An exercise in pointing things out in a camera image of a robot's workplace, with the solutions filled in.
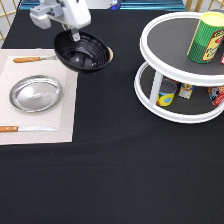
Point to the yellow blue small can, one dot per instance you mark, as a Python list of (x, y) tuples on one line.
[(166, 93)]

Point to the wooden handled fork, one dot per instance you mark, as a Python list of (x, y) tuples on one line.
[(33, 59)]

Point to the white two-tier lazy Susan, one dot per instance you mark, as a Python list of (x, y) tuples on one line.
[(164, 44)]

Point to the beige woven placemat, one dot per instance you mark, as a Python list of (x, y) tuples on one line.
[(60, 116)]

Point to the black tablecloth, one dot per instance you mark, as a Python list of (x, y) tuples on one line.
[(124, 165)]

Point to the round silver metal plate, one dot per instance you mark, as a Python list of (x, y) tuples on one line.
[(36, 93)]

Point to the red raisins box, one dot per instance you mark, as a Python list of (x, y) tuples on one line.
[(222, 59)]

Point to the black ribbed bowl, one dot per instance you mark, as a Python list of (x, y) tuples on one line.
[(87, 55)]

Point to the round wooden coaster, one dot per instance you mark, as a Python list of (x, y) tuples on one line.
[(111, 54)]

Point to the red butter box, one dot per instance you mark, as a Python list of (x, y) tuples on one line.
[(216, 94)]

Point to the green yellow cylindrical can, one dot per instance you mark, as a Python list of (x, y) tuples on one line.
[(207, 37)]

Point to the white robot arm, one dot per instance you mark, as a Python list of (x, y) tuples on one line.
[(40, 15)]

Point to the blue white small box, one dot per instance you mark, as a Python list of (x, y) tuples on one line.
[(186, 90)]

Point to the bamboo lattice screen left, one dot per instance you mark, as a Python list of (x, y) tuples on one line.
[(8, 9)]

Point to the wooden handled knife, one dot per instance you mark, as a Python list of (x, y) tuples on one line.
[(4, 129)]

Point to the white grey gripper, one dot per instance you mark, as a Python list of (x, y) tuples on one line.
[(75, 14)]

